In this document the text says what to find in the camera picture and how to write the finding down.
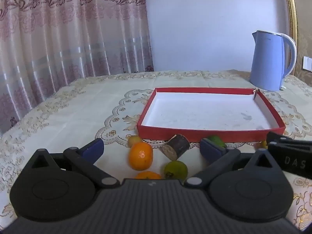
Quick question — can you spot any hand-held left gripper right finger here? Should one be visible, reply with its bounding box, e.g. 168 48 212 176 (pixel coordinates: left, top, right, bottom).
184 138 281 189

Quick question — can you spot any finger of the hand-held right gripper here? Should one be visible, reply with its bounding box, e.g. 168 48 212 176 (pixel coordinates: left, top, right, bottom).
266 132 312 152

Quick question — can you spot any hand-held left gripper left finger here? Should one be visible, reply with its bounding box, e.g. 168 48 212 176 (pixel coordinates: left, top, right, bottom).
26 138 120 189

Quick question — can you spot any green sugarcane piece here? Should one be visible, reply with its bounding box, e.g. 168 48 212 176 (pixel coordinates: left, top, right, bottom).
207 135 227 149

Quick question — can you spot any small yellow fruit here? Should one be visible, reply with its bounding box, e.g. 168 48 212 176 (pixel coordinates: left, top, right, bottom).
128 135 144 149
255 139 269 150

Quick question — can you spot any dark sugarcane piece with sliver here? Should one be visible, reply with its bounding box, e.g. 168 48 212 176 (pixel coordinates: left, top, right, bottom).
161 134 191 161

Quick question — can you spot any red cardboard box tray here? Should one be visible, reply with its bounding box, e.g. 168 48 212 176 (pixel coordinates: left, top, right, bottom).
136 87 286 143

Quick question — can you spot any green tomato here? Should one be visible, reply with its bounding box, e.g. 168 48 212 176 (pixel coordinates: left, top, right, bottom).
164 160 189 179

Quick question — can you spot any orange mandarin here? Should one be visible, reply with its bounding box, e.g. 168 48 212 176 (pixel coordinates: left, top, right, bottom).
134 171 162 180
128 142 154 171

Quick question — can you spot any light blue electric kettle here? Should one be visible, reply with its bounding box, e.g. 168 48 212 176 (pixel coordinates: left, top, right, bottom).
249 30 298 92

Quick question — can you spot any pink floral curtain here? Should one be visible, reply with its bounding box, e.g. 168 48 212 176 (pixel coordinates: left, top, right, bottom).
0 0 154 137

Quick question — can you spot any white wall switch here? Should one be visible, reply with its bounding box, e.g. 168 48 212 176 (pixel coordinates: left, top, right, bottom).
302 56 312 72

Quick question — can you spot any gold wall moulding strip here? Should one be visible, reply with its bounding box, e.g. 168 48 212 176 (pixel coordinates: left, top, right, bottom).
283 0 299 77

